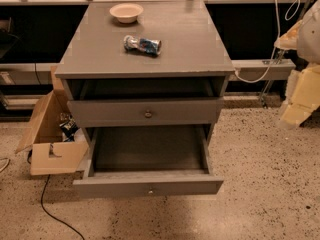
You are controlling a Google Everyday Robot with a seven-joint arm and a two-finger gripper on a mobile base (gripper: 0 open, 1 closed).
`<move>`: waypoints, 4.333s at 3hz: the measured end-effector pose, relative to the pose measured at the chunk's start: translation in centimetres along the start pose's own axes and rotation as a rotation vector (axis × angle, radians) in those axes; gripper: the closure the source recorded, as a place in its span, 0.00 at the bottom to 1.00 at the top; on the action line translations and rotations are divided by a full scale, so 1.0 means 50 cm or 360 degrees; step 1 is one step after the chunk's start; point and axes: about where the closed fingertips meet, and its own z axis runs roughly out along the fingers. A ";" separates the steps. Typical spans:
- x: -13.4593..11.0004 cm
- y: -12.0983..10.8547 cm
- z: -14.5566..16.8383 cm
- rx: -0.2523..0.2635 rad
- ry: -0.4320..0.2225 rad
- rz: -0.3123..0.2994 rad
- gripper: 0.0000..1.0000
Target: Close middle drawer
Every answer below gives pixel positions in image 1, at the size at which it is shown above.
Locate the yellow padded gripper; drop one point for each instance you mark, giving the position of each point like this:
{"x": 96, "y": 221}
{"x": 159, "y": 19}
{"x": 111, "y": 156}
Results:
{"x": 310, "y": 37}

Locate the grey drawer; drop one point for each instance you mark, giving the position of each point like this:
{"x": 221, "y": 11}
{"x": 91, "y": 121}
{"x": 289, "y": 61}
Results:
{"x": 148, "y": 161}
{"x": 146, "y": 112}

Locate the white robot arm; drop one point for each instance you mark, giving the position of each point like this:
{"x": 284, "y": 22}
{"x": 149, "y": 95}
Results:
{"x": 303, "y": 87}

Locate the grey top drawer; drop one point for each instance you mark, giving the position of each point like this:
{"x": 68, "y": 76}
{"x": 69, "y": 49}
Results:
{"x": 146, "y": 112}

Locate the grey wooden drawer cabinet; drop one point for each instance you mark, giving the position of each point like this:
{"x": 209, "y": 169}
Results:
{"x": 169, "y": 67}

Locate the metal diagonal pole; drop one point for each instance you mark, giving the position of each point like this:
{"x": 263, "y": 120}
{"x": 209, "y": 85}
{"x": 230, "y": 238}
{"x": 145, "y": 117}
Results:
{"x": 276, "y": 67}

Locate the white paper bowl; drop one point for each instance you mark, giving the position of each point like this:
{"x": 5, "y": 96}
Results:
{"x": 126, "y": 13}

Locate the snack bag in box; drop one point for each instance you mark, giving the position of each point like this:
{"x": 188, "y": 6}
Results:
{"x": 68, "y": 126}

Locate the open cardboard box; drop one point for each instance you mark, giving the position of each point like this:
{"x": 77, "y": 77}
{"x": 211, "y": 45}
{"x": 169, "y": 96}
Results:
{"x": 43, "y": 136}

